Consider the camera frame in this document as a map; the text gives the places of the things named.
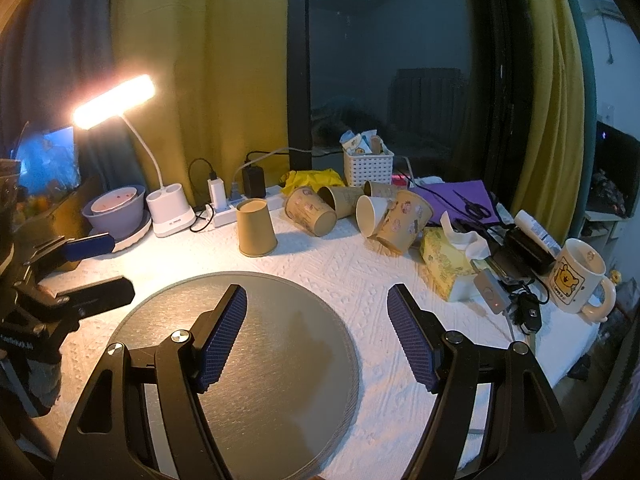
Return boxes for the plain brown paper cup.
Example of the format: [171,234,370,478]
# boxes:
[236,198,278,257]

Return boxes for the patterned paper cup lying left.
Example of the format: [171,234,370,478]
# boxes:
[284,186,337,237]

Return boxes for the patterned paper cup leaning right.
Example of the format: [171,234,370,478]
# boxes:
[375,190,433,254]

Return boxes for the brown paper cup lying behind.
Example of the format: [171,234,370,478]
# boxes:
[317,186,363,219]

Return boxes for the white inside paper cup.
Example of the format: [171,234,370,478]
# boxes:
[355,195,390,238]

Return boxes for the brown paper cup far back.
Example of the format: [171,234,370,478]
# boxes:
[363,181,401,200]

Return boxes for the white plate under bowl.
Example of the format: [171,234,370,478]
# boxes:
[112,209,152,254]

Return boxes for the purple bowl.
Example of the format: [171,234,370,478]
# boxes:
[81,184,146,242]

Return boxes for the blue lit screen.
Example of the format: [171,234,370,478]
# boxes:
[16,126,81,195]

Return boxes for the white desk lamp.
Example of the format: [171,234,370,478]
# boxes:
[72,74,195,237]

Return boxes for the black car key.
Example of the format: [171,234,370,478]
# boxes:
[511,292,542,335]

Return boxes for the white charger plug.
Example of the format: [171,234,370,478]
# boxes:
[207,177,228,212]

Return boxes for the white power strip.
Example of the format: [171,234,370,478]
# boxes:
[210,185,285,228]

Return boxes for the grey remote with button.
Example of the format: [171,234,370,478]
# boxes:
[474,270,512,314]

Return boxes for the white bear mug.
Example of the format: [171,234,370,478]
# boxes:
[548,238,616,323]

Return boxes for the round grey placemat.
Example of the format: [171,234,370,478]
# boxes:
[112,272,360,479]

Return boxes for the black box device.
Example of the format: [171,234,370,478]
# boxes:
[502,226,554,275]

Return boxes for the white tube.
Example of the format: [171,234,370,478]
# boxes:
[514,209,561,257]

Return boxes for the black power adapter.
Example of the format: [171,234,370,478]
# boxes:
[242,164,266,198]

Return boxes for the yellow tissue box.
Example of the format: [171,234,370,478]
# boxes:
[419,211,490,302]

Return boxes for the black scissors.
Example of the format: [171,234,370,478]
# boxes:
[454,191,492,221]

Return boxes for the yellow cloth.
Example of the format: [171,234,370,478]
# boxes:
[280,169,345,196]

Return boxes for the yellow curtain right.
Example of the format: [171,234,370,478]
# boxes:
[512,0,585,242]

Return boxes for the yellow curtain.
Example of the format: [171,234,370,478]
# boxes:
[512,0,585,242]
[111,0,288,205]

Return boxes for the yellow curtain left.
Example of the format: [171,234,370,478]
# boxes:
[111,0,288,205]

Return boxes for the white plastic basket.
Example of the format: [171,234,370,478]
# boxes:
[343,151,395,186]

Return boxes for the black window frame post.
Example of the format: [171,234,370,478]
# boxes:
[286,0,312,170]

